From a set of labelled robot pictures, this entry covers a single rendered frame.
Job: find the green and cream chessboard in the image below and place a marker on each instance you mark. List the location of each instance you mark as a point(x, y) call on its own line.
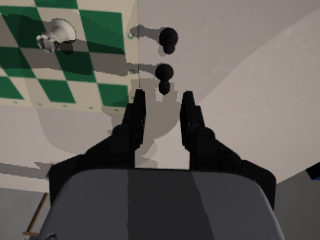
point(98, 72)

